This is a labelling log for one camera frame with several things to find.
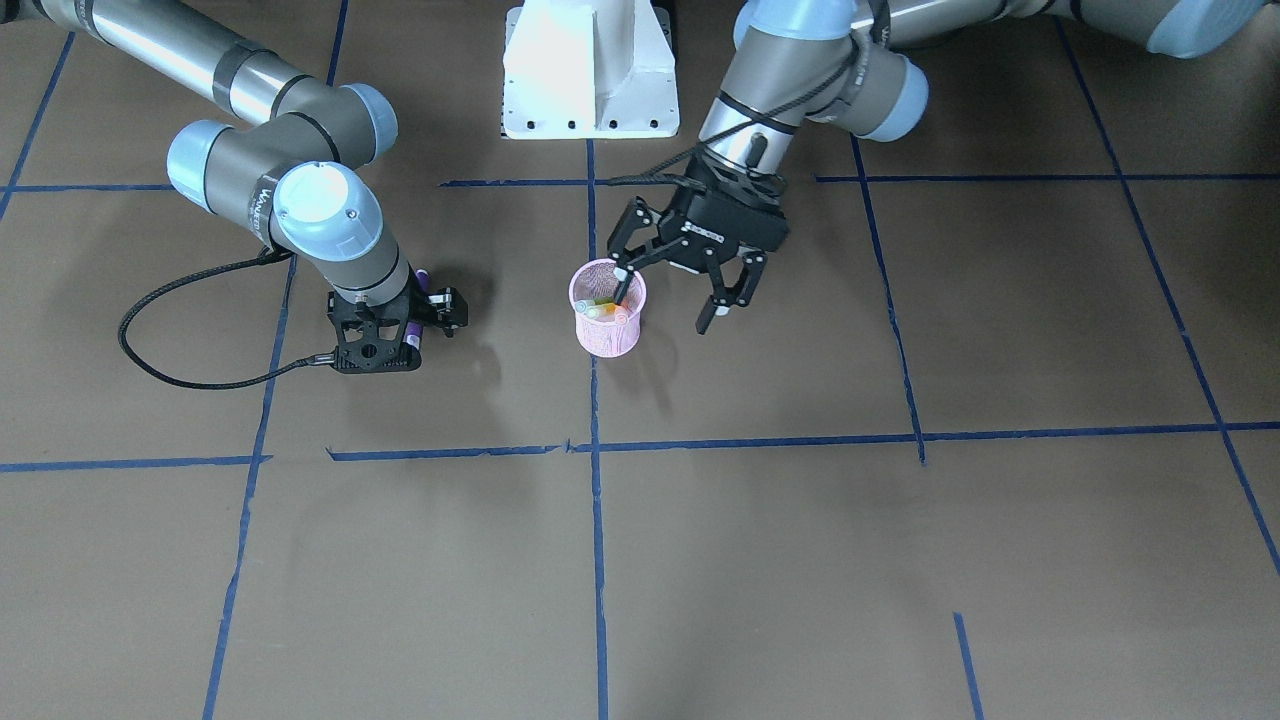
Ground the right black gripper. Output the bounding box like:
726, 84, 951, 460
326, 273, 470, 347

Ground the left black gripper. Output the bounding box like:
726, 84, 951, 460
607, 156, 790, 334

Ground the purple marker pen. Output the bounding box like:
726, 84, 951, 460
404, 268, 430, 352

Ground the yellow marker pen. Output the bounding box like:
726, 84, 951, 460
582, 301, 620, 322

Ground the orange marker pen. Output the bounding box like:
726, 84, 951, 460
591, 302, 630, 324

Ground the green marker pen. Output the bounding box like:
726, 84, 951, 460
573, 296, 616, 316

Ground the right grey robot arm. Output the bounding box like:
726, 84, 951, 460
3, 1, 468, 334

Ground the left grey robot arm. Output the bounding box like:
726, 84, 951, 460
575, 1, 1262, 333

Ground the pink mesh pen holder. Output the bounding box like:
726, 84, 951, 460
568, 259, 646, 357

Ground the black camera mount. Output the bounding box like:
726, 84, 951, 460
326, 292, 422, 374

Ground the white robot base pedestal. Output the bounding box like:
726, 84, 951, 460
500, 1, 681, 141

